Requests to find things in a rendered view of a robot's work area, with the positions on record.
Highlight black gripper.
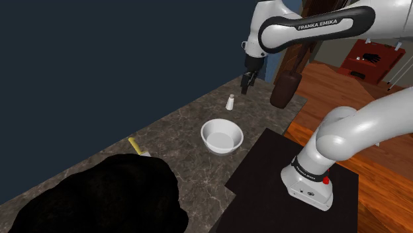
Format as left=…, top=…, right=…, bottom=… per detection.
left=240, top=53, right=267, bottom=96

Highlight white salt shaker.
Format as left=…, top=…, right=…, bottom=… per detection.
left=225, top=93, right=236, bottom=111

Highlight white bowl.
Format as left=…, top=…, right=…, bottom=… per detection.
left=200, top=118, right=244, bottom=155

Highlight dark robot stand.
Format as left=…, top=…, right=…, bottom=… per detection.
left=210, top=127, right=360, bottom=233

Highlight red shelf unit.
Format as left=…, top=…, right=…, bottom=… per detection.
left=337, top=38, right=406, bottom=85

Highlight large black lumpy object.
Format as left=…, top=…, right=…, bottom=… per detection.
left=7, top=153, right=190, bottom=233

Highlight yellow handled knife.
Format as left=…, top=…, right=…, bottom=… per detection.
left=128, top=136, right=152, bottom=158

